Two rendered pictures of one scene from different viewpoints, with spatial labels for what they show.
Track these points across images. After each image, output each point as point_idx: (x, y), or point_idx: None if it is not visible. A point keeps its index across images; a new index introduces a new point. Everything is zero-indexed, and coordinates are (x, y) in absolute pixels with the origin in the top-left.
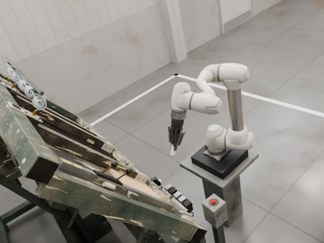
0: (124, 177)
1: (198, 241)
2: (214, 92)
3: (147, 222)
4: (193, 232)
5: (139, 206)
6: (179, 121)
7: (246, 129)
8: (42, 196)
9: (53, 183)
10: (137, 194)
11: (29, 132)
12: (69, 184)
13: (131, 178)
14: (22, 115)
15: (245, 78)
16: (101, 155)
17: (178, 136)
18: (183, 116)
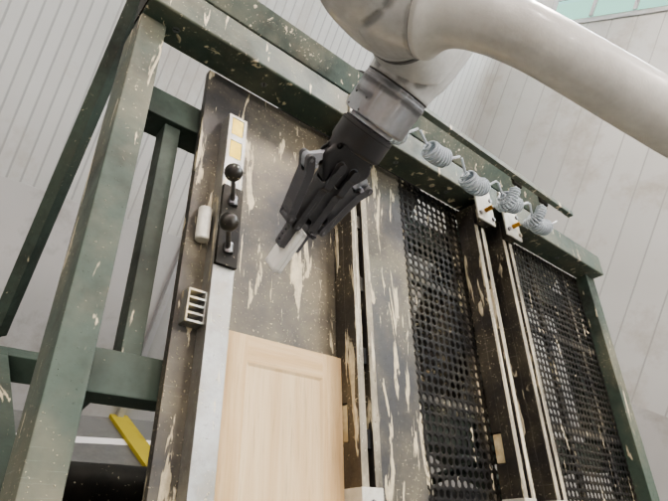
0: (313, 400)
1: None
2: (530, 3)
3: (65, 271)
4: None
5: (93, 197)
6: (343, 114)
7: None
8: (124, 44)
9: (134, 28)
10: (202, 334)
11: (253, 40)
12: (132, 43)
13: (338, 466)
14: (332, 97)
15: None
16: (358, 315)
17: (313, 190)
18: (360, 98)
